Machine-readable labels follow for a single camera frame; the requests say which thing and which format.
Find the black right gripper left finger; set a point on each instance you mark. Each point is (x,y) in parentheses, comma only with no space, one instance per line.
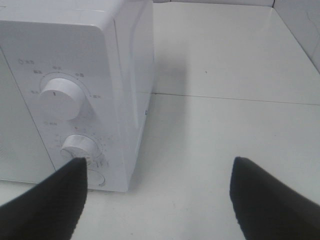
(51,209)

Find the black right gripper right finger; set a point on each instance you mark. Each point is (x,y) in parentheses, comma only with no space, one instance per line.
(267,209)

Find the round white door button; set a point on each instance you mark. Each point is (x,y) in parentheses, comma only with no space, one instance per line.
(95,178)

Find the white timer knob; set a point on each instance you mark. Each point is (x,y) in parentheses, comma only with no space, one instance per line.
(79,146)

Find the white microwave door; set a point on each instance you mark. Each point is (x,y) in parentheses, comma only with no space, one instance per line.
(23,156)

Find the upper white power knob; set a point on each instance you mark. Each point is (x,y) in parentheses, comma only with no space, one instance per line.
(62,98)

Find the white microwave oven body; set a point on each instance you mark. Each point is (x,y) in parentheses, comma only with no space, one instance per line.
(106,47)

